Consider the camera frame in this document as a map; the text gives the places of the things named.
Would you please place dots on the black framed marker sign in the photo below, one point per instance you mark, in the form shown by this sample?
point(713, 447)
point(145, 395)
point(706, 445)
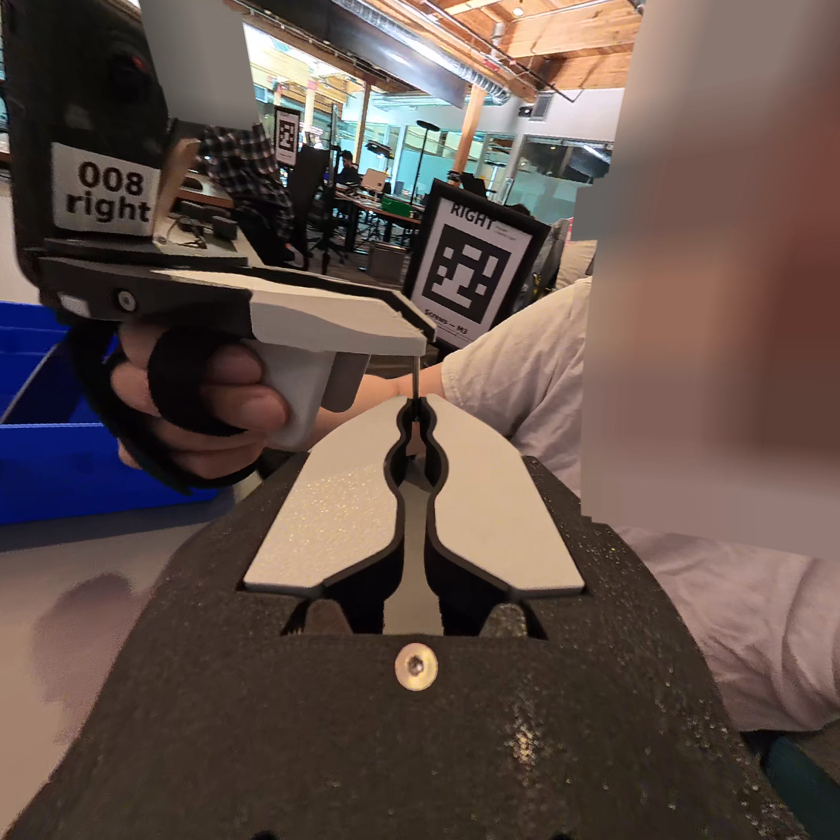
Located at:
point(472, 262)

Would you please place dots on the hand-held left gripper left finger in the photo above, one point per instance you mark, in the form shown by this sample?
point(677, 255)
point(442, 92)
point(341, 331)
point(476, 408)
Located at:
point(328, 518)

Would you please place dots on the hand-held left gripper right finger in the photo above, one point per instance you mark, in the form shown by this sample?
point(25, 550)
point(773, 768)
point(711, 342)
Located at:
point(499, 518)

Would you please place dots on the green plastic bin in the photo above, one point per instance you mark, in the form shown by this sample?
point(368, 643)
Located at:
point(396, 205)

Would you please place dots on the small marker sign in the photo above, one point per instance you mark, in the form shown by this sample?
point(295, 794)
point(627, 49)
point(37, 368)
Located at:
point(287, 134)

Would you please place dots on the black office chair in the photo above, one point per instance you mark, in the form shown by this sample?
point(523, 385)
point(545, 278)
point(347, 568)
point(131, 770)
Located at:
point(312, 190)

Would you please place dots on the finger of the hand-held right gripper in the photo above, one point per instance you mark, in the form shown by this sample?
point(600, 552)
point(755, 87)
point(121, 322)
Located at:
point(210, 278)
point(328, 321)

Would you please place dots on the person's right forearm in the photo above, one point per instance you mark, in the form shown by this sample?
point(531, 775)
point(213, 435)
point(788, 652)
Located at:
point(380, 387)

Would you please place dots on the small metal bolt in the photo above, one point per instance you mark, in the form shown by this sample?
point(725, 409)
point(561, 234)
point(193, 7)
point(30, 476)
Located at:
point(415, 377)

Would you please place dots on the person's right hand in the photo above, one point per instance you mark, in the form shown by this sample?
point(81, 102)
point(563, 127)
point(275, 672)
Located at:
point(262, 410)

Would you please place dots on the black floor lamp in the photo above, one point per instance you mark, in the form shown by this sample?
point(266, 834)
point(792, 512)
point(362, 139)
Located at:
point(429, 124)

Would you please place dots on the blue plastic bin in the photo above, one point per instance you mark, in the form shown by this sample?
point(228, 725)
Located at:
point(39, 459)

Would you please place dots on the grey backpack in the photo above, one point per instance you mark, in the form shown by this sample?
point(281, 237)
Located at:
point(551, 262)

